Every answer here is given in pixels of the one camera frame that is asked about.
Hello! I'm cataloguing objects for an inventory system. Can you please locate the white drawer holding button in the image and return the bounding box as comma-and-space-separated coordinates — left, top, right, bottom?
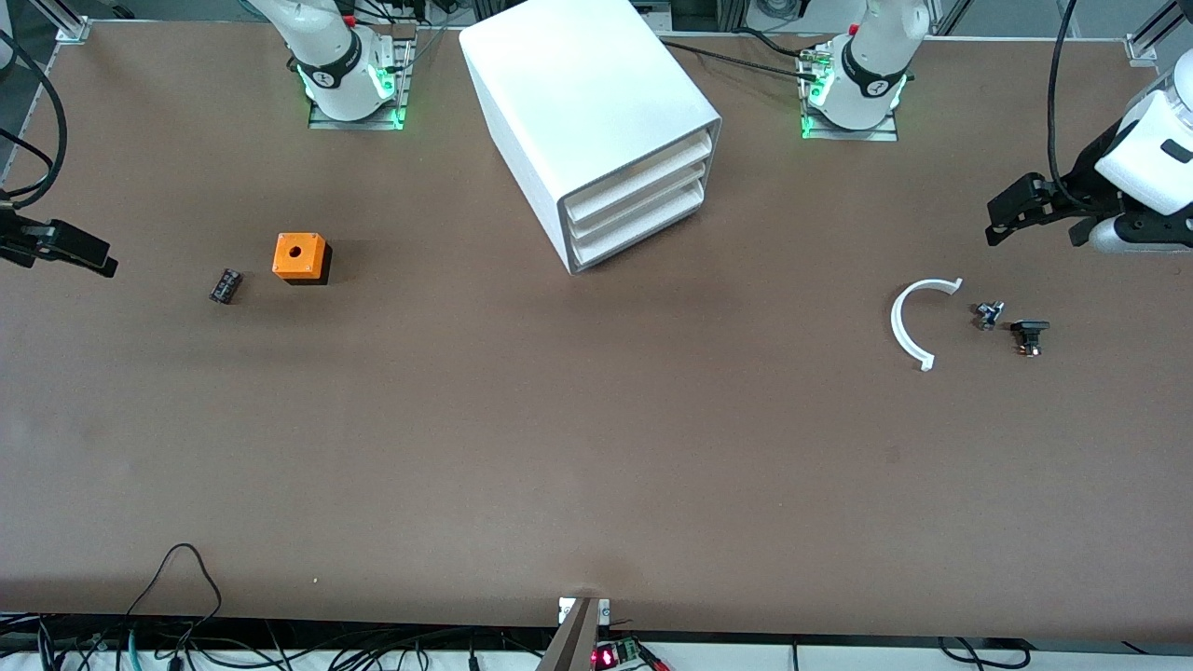
564, 130, 716, 223

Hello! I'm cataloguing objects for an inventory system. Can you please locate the white middle drawer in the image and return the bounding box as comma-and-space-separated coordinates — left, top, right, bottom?
569, 157, 716, 245

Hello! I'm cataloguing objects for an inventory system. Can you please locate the white lowest drawer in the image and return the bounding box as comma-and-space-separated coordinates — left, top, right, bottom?
572, 179, 712, 267

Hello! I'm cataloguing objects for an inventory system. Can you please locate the white drawer cabinet housing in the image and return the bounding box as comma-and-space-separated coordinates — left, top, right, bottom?
459, 0, 723, 276

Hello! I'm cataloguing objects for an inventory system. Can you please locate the white curved plastic arc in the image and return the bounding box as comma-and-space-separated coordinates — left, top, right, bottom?
890, 278, 964, 373

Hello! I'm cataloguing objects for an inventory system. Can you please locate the orange box with hole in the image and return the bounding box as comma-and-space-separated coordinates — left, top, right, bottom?
272, 232, 333, 286

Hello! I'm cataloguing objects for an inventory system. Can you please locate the circuit board with red light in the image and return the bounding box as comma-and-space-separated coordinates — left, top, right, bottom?
590, 637, 672, 671

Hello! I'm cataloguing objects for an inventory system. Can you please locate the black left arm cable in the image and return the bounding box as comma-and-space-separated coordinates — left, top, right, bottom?
1048, 0, 1088, 212

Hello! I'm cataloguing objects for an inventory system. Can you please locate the aluminium frame profile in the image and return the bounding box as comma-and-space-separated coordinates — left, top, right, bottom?
28, 0, 91, 45
1123, 0, 1193, 64

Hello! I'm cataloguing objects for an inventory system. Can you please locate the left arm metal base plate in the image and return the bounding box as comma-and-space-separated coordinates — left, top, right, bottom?
799, 42, 900, 143

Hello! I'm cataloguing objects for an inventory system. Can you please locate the black cable on table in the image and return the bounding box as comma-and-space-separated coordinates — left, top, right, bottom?
657, 35, 823, 83

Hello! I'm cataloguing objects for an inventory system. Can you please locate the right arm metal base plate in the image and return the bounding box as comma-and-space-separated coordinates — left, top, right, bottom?
308, 23, 408, 131

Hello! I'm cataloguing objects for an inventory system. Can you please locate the black looped cable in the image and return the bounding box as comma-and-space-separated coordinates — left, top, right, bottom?
124, 543, 223, 671

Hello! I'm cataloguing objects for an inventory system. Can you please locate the black floor cable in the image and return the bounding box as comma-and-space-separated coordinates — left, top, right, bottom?
937, 637, 1032, 671

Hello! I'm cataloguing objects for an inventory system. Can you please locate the metal camera post bracket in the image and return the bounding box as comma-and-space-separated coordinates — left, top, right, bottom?
536, 596, 611, 671

